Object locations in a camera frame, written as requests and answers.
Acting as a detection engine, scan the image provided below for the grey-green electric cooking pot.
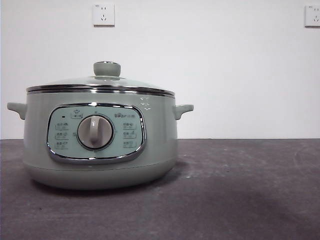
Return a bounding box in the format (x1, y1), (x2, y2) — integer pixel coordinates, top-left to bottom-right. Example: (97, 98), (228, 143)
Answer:
(6, 89), (195, 191)

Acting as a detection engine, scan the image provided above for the glass lid with grey-green knob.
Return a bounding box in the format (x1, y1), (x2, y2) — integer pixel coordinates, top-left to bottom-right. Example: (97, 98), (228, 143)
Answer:
(26, 60), (176, 97)

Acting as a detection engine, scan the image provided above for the white wall socket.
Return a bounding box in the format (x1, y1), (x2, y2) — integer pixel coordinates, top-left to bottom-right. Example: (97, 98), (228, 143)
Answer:
(93, 3), (116, 28)
(304, 4), (320, 28)

